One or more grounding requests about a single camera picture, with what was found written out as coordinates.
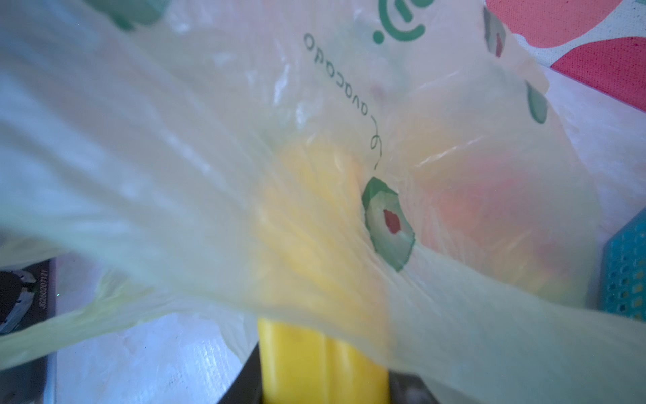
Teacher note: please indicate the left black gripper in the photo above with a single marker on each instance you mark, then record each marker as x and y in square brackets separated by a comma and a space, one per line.
[28, 297]

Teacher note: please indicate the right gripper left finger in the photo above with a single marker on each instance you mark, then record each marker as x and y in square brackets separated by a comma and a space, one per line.
[247, 387]

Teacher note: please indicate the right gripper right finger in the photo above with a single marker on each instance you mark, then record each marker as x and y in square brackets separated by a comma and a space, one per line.
[409, 389]

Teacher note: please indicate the yellow banana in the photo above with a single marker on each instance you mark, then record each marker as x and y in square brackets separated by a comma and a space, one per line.
[300, 365]

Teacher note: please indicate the yellow plastic bag with fruit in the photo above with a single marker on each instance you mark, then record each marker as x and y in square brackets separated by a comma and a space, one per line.
[388, 173]

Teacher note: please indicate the turquoise plastic basket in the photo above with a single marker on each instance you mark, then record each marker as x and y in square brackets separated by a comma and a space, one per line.
[622, 281]

